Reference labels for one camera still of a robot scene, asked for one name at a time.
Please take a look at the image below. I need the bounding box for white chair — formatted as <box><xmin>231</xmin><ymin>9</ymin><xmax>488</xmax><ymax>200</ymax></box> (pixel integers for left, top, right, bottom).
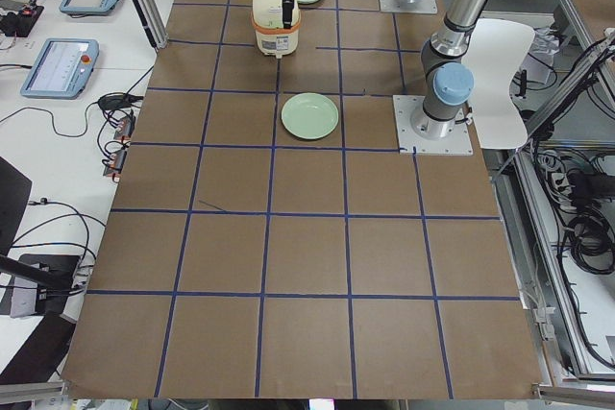
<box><xmin>461</xmin><ymin>18</ymin><xmax>534</xmax><ymax>150</ymax></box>

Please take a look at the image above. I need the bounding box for teach pendant near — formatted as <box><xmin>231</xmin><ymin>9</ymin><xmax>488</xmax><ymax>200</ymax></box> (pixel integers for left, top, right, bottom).
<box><xmin>20</xmin><ymin>38</ymin><xmax>99</xmax><ymax>99</ymax></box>

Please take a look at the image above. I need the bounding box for green plate left side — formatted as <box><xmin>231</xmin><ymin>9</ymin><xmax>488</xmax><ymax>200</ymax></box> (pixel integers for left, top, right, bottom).
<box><xmin>281</xmin><ymin>93</ymin><xmax>339</xmax><ymax>140</ymax></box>

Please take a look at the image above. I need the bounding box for white green rice cooker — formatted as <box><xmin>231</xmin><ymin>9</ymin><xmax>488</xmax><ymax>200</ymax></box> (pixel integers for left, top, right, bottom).
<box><xmin>251</xmin><ymin>0</ymin><xmax>301</xmax><ymax>59</ymax></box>

